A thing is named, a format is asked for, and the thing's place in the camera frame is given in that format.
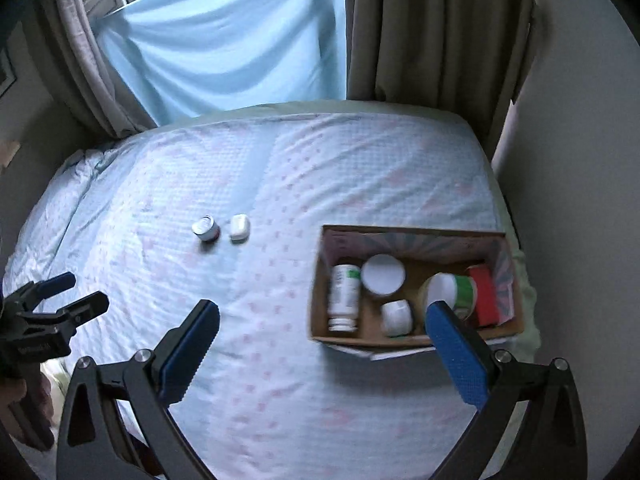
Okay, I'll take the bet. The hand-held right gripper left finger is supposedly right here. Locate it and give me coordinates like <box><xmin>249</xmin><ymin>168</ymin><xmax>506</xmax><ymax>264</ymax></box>
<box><xmin>56</xmin><ymin>299</ymin><xmax>221</xmax><ymax>480</ymax></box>

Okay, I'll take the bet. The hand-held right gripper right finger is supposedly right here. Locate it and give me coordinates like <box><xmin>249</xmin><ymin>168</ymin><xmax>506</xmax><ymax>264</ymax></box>
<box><xmin>425</xmin><ymin>301</ymin><xmax>588</xmax><ymax>480</ymax></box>

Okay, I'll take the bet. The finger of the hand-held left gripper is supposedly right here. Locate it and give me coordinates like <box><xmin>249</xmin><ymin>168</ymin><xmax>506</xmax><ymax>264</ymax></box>
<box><xmin>20</xmin><ymin>291</ymin><xmax>110</xmax><ymax>335</ymax></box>
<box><xmin>6</xmin><ymin>272</ymin><xmax>76</xmax><ymax>313</ymax></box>

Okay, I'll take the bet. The small red box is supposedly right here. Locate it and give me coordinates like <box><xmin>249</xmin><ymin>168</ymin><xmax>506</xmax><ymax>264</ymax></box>
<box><xmin>467</xmin><ymin>265</ymin><xmax>498</xmax><ymax>328</ymax></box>

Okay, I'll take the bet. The green label jar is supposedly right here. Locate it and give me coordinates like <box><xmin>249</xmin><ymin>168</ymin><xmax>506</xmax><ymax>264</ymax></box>
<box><xmin>417</xmin><ymin>272</ymin><xmax>478</xmax><ymax>321</ymax></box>

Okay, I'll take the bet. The small white jar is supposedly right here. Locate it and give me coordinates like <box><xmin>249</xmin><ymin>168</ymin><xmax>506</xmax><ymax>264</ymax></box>
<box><xmin>380</xmin><ymin>299</ymin><xmax>415</xmax><ymax>337</ymax></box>

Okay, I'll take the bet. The wide white round jar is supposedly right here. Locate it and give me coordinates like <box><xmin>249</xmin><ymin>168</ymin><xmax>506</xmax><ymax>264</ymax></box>
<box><xmin>361</xmin><ymin>254</ymin><xmax>407</xmax><ymax>297</ymax></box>

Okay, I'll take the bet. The small silver lid tin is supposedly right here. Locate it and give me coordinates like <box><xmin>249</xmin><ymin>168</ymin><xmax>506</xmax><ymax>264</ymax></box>
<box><xmin>191</xmin><ymin>215</ymin><xmax>221</xmax><ymax>242</ymax></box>

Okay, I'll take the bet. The white pill bottle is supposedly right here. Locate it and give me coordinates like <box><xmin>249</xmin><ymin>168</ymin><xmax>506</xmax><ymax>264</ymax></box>
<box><xmin>327</xmin><ymin>263</ymin><xmax>362</xmax><ymax>333</ymax></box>

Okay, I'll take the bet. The small white rounded case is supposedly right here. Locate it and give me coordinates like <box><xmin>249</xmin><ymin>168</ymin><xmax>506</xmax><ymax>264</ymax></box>
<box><xmin>229</xmin><ymin>213</ymin><xmax>251</xmax><ymax>243</ymax></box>

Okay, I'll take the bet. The cardboard box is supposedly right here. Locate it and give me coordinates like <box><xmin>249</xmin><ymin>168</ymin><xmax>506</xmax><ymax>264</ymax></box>
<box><xmin>307</xmin><ymin>224</ymin><xmax>526</xmax><ymax>361</ymax></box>

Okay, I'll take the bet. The person's left hand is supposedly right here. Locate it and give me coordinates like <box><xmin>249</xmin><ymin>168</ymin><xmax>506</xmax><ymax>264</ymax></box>
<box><xmin>0</xmin><ymin>376</ymin><xmax>36</xmax><ymax>428</ymax></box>

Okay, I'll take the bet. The light blue crumpled pillow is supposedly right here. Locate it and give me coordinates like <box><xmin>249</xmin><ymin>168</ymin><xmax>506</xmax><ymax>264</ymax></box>
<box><xmin>5</xmin><ymin>145</ymin><xmax>126</xmax><ymax>281</ymax></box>

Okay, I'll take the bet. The bed with light blue sheet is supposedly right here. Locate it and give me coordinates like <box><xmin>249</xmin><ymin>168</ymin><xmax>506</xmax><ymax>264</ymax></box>
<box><xmin>0</xmin><ymin>102</ymin><xmax>543</xmax><ymax>480</ymax></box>

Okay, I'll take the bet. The grey curtain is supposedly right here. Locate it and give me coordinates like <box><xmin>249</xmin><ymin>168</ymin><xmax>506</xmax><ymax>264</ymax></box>
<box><xmin>345</xmin><ymin>0</ymin><xmax>536</xmax><ymax>161</ymax></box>
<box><xmin>40</xmin><ymin>0</ymin><xmax>161</xmax><ymax>138</ymax></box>

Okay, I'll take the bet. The white panel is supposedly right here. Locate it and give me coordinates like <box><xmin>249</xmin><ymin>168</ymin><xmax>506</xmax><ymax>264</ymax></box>
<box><xmin>492</xmin><ymin>100</ymin><xmax>521</xmax><ymax>171</ymax></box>

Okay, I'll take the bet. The light blue hanging cloth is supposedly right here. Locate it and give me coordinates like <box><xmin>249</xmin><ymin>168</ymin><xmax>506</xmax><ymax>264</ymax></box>
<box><xmin>95</xmin><ymin>0</ymin><xmax>348</xmax><ymax>128</ymax></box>

